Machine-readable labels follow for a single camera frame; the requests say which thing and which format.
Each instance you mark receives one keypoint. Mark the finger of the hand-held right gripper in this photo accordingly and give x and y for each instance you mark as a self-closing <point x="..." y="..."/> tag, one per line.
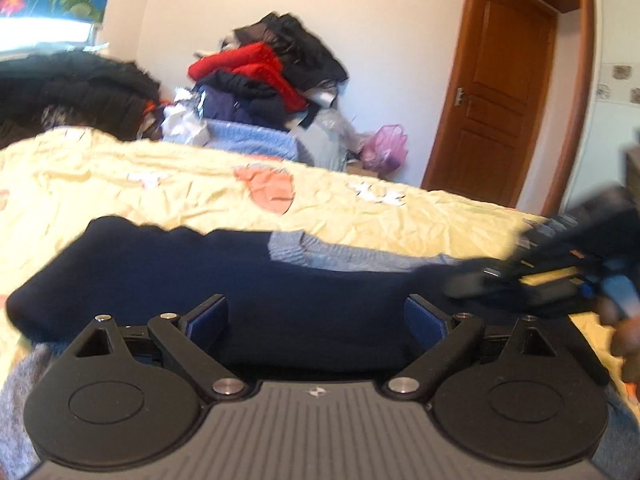
<point x="475" y="277"/>

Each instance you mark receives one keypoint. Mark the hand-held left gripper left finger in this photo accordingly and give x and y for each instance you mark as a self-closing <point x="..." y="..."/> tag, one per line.
<point x="207" y="317"/>

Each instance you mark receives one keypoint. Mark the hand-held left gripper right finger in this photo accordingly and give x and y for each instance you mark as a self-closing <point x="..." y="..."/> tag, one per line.
<point x="425" y="317"/>

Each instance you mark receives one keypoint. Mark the navy and grey knit sweater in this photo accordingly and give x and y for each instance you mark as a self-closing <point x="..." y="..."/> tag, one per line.
<point x="300" y="305"/>

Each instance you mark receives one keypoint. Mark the person's right hand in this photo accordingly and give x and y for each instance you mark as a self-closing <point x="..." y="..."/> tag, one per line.
<point x="622" y="332"/>

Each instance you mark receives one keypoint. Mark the yellow printed bed sheet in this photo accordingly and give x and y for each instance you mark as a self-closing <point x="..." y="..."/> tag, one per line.
<point x="150" y="200"/>

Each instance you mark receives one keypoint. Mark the pink plastic bag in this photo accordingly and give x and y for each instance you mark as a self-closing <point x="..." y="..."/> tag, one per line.
<point x="385" y="147"/>

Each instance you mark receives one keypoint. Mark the wooden door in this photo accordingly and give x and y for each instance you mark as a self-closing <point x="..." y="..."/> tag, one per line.
<point x="492" y="90"/>

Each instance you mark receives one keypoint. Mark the light blue knit cloth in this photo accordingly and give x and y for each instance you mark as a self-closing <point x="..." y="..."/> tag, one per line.
<point x="250" y="137"/>

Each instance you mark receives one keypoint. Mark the white crumpled cloth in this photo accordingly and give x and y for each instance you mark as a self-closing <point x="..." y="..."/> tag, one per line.
<point x="182" y="122"/>

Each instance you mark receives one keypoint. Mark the clear plastic bag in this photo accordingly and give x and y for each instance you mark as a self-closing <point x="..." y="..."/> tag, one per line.
<point x="327" y="135"/>

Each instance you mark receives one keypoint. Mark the navy garment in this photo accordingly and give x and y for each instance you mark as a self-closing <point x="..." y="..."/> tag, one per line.
<point x="235" y="97"/>

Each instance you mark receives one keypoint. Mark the red garment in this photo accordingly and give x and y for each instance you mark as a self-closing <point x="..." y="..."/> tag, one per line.
<point x="250" y="62"/>

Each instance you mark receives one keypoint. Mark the black coat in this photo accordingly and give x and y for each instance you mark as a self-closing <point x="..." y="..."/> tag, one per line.
<point x="75" y="87"/>

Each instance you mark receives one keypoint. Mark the wooden door frame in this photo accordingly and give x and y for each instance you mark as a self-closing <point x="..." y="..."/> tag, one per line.
<point x="580" y="85"/>

